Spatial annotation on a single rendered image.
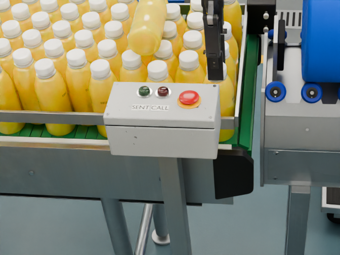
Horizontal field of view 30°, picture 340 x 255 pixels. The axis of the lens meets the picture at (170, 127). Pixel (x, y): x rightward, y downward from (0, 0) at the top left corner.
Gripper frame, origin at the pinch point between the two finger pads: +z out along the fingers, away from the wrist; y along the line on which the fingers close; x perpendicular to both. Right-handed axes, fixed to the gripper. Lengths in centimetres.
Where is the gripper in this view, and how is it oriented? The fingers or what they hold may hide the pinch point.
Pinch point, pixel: (216, 58)
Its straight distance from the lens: 123.1
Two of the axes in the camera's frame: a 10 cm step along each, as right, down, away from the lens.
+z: 0.9, 7.2, 6.9
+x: -9.9, -0.3, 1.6
